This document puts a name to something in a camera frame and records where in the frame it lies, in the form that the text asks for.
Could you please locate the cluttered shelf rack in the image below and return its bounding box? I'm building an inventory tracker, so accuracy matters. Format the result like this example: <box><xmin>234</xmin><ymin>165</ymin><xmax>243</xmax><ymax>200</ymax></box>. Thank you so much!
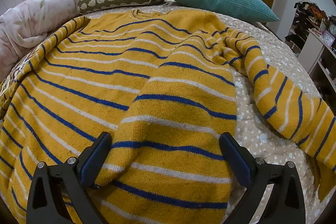
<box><xmin>285</xmin><ymin>0</ymin><xmax>336</xmax><ymax>56</ymax></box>

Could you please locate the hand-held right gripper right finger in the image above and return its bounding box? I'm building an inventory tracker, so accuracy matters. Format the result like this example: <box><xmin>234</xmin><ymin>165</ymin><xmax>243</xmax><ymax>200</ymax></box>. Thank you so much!
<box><xmin>219</xmin><ymin>132</ymin><xmax>306</xmax><ymax>224</ymax></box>

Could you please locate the pink floral comforter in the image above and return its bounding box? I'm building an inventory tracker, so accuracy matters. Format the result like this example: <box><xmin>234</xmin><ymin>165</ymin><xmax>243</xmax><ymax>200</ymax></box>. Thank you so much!
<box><xmin>0</xmin><ymin>0</ymin><xmax>121</xmax><ymax>80</ymax></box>

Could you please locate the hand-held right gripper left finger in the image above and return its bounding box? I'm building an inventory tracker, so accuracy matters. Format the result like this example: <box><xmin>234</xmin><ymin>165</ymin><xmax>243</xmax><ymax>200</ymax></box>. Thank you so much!
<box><xmin>26</xmin><ymin>132</ymin><xmax>113</xmax><ymax>224</ymax></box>

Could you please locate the yellow striped knit sweater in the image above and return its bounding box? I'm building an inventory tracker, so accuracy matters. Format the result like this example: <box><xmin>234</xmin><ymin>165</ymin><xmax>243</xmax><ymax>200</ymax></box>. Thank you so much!
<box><xmin>0</xmin><ymin>9</ymin><xmax>336</xmax><ymax>224</ymax></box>

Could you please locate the beige dotted bed quilt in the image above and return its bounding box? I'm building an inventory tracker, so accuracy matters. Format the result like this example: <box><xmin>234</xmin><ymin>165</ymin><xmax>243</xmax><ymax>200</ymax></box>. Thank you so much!
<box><xmin>0</xmin><ymin>2</ymin><xmax>336</xmax><ymax>224</ymax></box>

